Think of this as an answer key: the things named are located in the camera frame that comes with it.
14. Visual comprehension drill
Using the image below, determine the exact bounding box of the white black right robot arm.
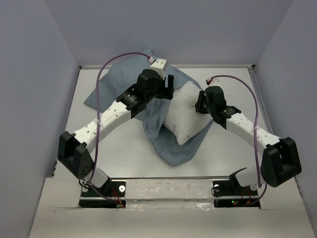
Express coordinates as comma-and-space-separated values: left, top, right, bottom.
195, 86, 302, 194

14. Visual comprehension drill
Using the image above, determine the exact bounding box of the white pillow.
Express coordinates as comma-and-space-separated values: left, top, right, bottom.
163, 81, 212, 145

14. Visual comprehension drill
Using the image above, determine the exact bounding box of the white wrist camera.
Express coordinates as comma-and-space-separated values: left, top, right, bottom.
206, 77, 220, 86
150, 58, 167, 79

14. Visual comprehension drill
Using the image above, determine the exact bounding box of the aluminium back table rail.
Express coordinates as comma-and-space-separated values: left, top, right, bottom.
79, 64, 255, 69

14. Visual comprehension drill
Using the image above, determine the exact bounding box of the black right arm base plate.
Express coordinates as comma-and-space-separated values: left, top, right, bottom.
211, 168, 261, 208

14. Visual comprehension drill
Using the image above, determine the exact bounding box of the aluminium table rail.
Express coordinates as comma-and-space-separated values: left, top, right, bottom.
111, 176, 229, 180
248, 65, 274, 134
79, 64, 255, 69

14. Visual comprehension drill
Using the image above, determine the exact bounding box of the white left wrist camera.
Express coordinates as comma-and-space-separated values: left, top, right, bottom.
150, 58, 167, 79

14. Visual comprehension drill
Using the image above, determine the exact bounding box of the aluminium front table rail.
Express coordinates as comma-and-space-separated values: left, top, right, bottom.
111, 176, 229, 180

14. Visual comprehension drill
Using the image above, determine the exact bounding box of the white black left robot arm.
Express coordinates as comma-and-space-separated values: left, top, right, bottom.
57, 69, 174, 197

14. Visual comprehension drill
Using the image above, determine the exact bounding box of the aluminium right table rail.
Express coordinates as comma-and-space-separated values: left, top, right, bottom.
248, 65, 274, 134

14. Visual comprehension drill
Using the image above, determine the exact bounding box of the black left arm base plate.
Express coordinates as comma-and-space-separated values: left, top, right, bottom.
78, 179, 126, 209

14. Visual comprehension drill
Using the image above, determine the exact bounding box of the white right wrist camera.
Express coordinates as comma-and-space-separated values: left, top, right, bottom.
206, 77, 220, 86

